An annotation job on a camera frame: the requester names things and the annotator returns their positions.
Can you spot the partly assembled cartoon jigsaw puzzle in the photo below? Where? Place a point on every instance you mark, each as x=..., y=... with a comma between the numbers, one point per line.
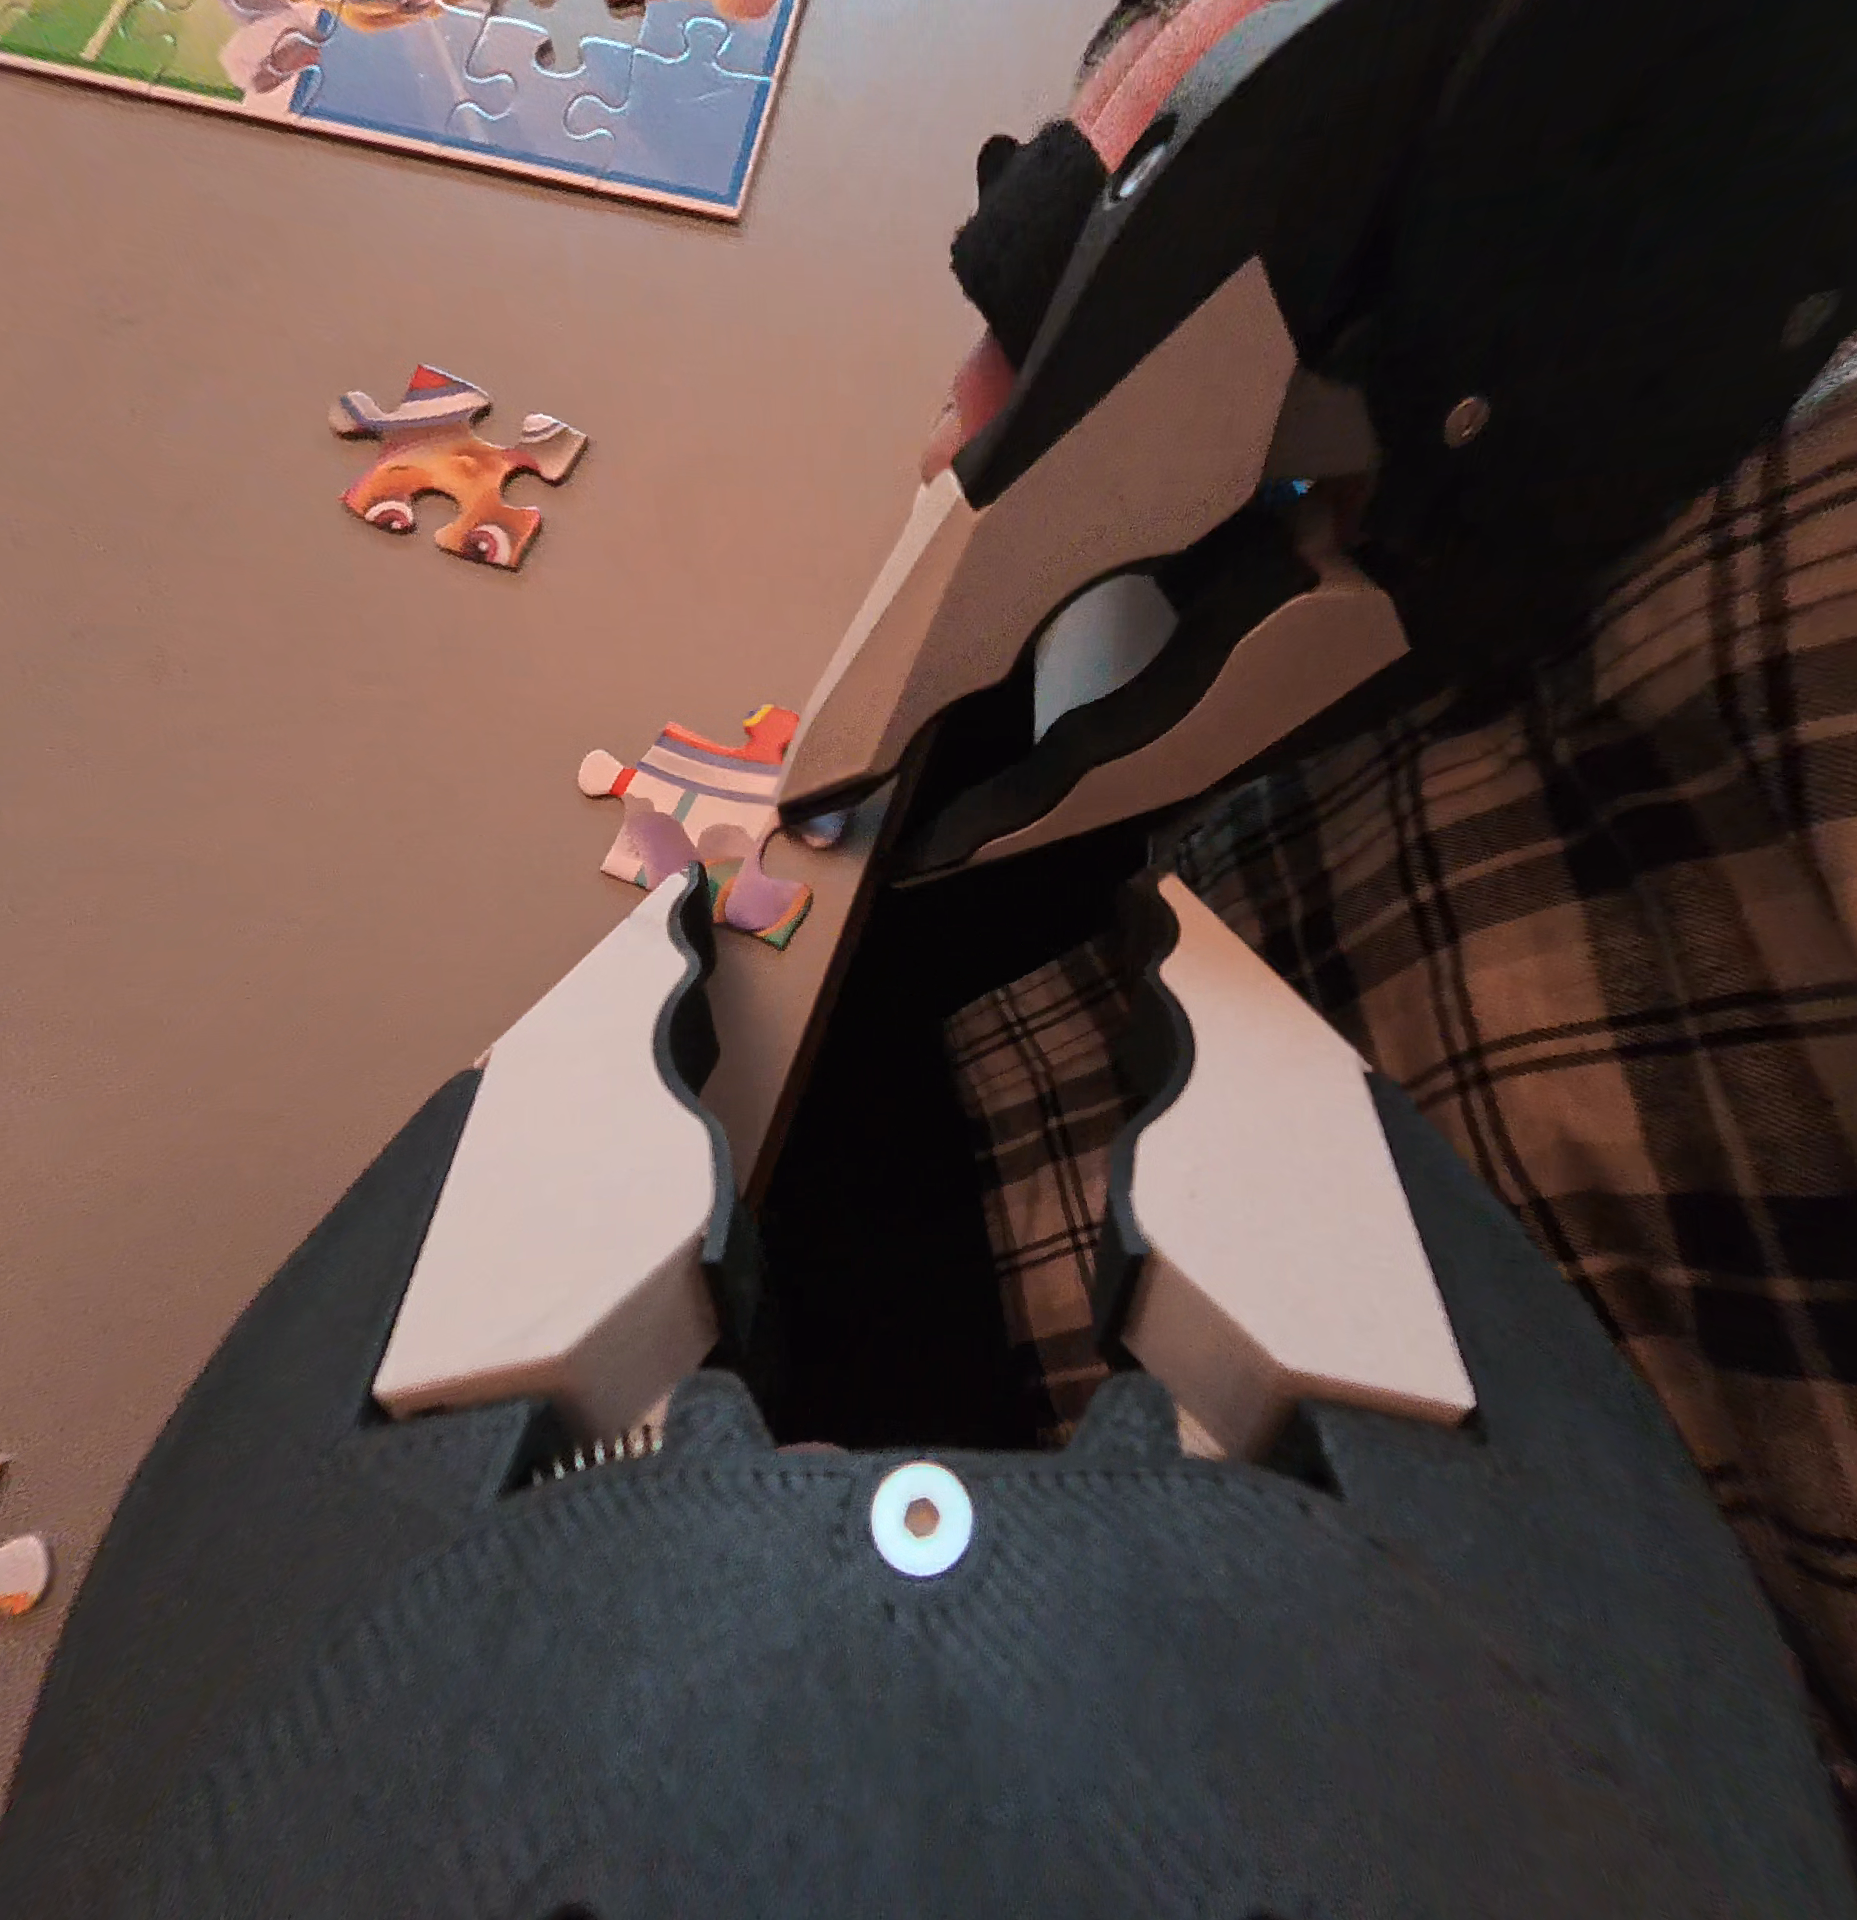
x=568, y=111

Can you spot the orange dog eyes puzzle piece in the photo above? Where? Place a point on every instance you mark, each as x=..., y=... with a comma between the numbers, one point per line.
x=449, y=479

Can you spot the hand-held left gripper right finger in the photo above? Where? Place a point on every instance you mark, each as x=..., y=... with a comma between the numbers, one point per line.
x=1285, y=1200

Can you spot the person's right forearm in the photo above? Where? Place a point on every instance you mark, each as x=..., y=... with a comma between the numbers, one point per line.
x=1622, y=824

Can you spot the person's right hand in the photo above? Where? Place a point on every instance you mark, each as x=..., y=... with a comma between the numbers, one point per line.
x=978, y=413

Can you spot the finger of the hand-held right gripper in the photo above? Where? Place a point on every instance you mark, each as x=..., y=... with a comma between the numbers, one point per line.
x=1285, y=669
x=1112, y=453

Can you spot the person's plaid shirt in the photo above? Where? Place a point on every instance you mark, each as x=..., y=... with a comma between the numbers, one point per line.
x=1692, y=1352

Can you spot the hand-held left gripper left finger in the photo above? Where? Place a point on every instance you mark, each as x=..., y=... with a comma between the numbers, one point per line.
x=568, y=1170

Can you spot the striped purple puzzle piece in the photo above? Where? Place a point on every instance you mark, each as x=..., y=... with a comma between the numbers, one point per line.
x=674, y=788

